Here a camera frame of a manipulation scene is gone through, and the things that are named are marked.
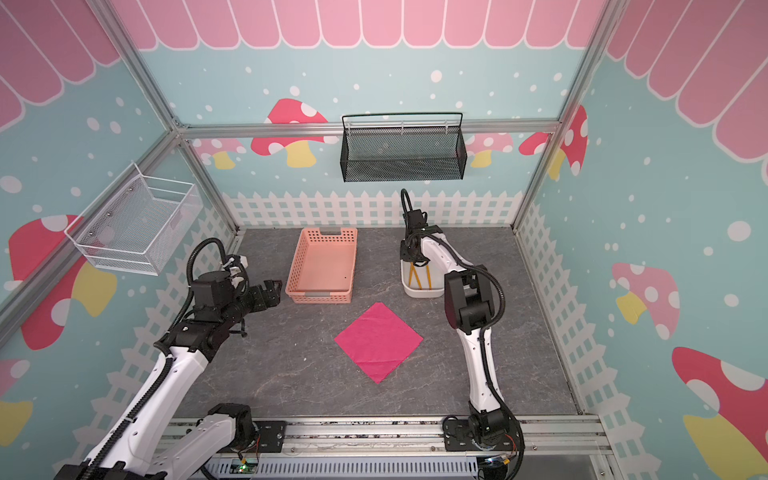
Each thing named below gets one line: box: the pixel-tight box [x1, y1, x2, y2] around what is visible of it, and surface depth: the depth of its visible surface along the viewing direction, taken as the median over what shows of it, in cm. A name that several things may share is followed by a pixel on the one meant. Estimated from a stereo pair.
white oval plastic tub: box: [400, 260, 445, 298], surface depth 107 cm
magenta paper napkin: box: [334, 302, 424, 384], surface depth 92 cm
